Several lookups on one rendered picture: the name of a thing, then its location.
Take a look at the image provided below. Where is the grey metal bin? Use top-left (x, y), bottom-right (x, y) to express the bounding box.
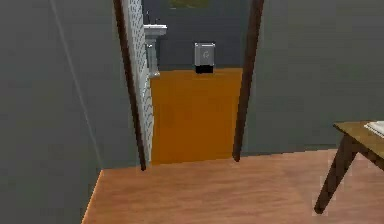
top-left (194, 42), bottom-right (216, 75)

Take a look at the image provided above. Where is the white patterned room door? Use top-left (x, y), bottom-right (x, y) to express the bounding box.
top-left (121, 0), bottom-right (155, 164)

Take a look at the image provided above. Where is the brown wooden table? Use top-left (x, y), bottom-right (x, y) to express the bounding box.
top-left (313, 120), bottom-right (384, 215)

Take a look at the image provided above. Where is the white flat book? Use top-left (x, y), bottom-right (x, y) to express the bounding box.
top-left (363, 120), bottom-right (384, 138)

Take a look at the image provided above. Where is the white pedestal sink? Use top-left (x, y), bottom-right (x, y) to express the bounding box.
top-left (143, 11), bottom-right (168, 78)

